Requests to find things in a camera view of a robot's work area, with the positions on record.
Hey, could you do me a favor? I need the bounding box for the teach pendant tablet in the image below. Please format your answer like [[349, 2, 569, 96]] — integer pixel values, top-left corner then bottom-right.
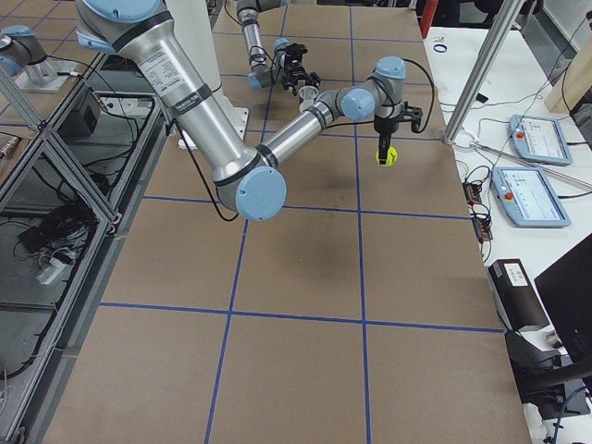
[[491, 167, 571, 228], [510, 115, 573, 166]]

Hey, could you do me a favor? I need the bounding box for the near teach pendant tablet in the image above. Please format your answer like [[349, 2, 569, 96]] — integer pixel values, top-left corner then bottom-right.
[[491, 167, 571, 228]]

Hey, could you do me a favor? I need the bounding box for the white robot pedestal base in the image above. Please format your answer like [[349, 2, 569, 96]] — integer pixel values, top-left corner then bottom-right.
[[164, 0, 250, 153]]

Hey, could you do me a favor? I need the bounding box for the black box with label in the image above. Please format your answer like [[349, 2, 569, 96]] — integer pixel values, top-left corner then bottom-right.
[[487, 258, 549, 332]]

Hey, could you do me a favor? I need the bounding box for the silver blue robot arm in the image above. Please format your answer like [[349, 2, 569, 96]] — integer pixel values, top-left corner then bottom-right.
[[76, 1, 406, 220], [236, 0, 321, 95]]

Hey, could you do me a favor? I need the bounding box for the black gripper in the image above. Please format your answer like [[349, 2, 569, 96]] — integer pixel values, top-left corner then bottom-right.
[[280, 57, 321, 95], [373, 114, 402, 151]]

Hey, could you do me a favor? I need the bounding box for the yellow tennis ball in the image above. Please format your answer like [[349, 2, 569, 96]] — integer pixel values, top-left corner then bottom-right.
[[375, 146, 398, 167]]

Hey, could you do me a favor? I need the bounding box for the aluminium frame post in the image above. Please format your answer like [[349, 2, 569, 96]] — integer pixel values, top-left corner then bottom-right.
[[443, 0, 523, 145]]

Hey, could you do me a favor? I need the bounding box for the far teach pendant tablet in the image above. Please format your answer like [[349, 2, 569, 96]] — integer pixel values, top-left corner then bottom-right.
[[510, 115, 573, 166]]

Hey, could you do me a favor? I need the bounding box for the clear tennis ball can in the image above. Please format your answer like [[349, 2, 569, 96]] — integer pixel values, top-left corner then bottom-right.
[[298, 85, 319, 112]]

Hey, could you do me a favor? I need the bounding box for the orange black electronics board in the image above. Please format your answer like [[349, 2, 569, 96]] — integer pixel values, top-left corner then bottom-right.
[[462, 181, 493, 243]]

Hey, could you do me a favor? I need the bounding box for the black computer monitor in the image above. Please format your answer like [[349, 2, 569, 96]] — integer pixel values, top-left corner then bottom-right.
[[535, 235, 591, 362]]

